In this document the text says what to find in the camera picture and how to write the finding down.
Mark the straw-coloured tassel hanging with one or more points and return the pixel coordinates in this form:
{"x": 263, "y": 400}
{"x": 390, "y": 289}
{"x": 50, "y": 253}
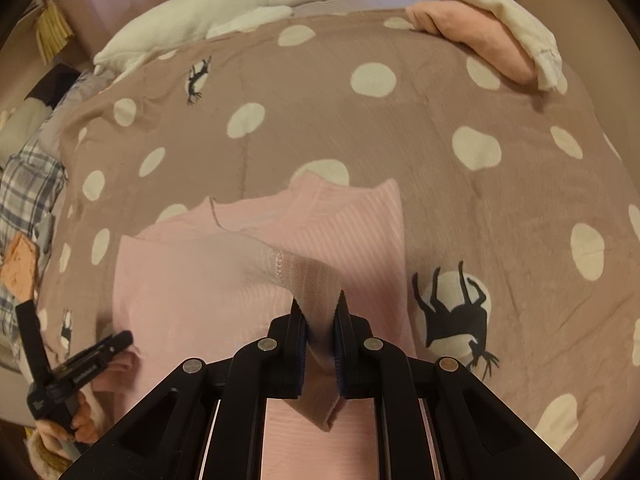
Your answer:
{"x": 50, "y": 30}

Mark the white goose plush toy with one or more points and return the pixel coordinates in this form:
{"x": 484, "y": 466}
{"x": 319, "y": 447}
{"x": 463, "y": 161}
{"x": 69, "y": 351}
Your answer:
{"x": 200, "y": 10}

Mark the plaid blanket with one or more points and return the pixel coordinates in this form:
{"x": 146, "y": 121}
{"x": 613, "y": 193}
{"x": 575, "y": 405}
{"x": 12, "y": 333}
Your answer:
{"x": 30, "y": 180}

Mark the grey pillow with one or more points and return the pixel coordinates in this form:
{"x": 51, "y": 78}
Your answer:
{"x": 22, "y": 122}

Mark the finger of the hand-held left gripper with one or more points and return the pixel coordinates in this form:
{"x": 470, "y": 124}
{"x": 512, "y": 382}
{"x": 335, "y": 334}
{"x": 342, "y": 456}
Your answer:
{"x": 100, "y": 352}
{"x": 31, "y": 335}

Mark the person's left hand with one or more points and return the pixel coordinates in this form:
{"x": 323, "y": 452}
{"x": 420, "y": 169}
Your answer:
{"x": 82, "y": 422}

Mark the brown polka dot duvet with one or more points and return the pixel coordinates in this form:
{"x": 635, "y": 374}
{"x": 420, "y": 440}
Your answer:
{"x": 400, "y": 135}

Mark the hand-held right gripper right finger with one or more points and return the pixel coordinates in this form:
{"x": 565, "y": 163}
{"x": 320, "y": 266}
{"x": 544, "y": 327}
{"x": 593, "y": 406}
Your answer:
{"x": 341, "y": 355}

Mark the pink knit sweater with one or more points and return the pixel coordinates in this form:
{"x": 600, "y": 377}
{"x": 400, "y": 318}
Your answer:
{"x": 200, "y": 285}

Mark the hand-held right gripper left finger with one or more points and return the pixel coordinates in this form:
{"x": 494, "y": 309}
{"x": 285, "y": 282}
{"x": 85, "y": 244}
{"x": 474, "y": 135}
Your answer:
{"x": 299, "y": 350}

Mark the dark brown pillow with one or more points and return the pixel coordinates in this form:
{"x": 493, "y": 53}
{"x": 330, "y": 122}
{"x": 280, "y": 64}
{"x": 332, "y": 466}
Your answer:
{"x": 50, "y": 87}

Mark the folded white garment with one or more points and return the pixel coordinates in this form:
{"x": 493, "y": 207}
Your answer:
{"x": 500, "y": 5}

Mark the person's left forearm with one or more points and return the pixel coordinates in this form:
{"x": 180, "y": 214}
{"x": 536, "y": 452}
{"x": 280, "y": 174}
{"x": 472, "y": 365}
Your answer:
{"x": 42, "y": 460}

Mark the folded pink garment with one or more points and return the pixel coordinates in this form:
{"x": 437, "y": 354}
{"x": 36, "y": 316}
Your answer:
{"x": 475, "y": 35}

